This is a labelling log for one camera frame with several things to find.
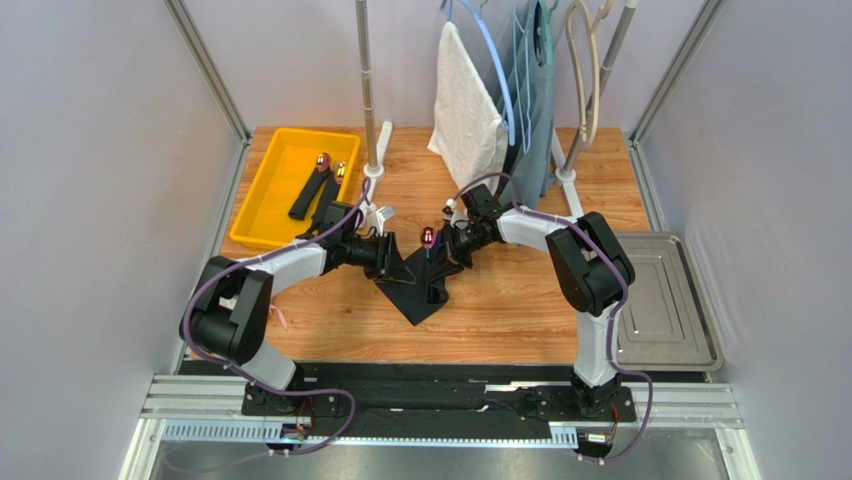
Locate beige clothes hanger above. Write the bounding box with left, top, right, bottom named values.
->
left=564, top=0, right=614, bottom=150

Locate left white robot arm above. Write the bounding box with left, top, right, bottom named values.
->
left=179, top=201, right=416, bottom=405

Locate black paper napkin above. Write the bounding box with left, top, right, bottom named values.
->
left=376, top=248, right=450, bottom=326

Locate rack pole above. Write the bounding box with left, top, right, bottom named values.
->
left=354, top=0, right=384, bottom=184
left=555, top=0, right=640, bottom=182

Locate rolled black napkin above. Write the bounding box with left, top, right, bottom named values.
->
left=288, top=152, right=331, bottom=220
left=308, top=161, right=347, bottom=232

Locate iridescent spoon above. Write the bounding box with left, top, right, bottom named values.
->
left=420, top=226, right=438, bottom=259

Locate rolled black napkin right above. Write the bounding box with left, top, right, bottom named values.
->
left=308, top=161, right=347, bottom=232

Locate left white rack foot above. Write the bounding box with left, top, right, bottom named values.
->
left=356, top=120, right=395, bottom=235

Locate left rack pole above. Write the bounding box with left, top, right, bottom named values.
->
left=354, top=0, right=384, bottom=184

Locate green clothes hanger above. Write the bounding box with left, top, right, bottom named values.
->
left=534, top=0, right=560, bottom=67

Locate white towel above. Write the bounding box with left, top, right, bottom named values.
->
left=428, top=22, right=508, bottom=193

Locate rolled black napkin left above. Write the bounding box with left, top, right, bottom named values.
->
left=288, top=152, right=331, bottom=220

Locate white mesh bag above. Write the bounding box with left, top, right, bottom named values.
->
left=269, top=305, right=289, bottom=331

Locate blue clothes hanger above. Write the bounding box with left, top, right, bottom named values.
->
left=439, top=1, right=521, bottom=146

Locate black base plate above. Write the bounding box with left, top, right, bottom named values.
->
left=179, top=361, right=698, bottom=441

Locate steel tray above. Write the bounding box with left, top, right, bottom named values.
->
left=616, top=231, right=724, bottom=372

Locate right rack pole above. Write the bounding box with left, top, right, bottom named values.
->
left=555, top=0, right=640, bottom=182

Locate light blue wire hanger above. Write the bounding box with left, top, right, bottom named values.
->
left=513, top=9, right=533, bottom=154

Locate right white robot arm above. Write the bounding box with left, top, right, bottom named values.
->
left=421, top=185, right=635, bottom=416

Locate teal grey shirt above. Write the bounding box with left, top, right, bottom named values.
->
left=501, top=1, right=554, bottom=208

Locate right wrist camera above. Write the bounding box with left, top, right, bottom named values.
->
left=442, top=198, right=469, bottom=228

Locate yellow plastic bin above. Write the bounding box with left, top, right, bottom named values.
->
left=229, top=128, right=361, bottom=251

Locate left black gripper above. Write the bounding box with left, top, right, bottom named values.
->
left=341, top=231, right=415, bottom=285

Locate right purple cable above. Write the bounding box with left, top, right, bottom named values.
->
left=444, top=172, right=657, bottom=465

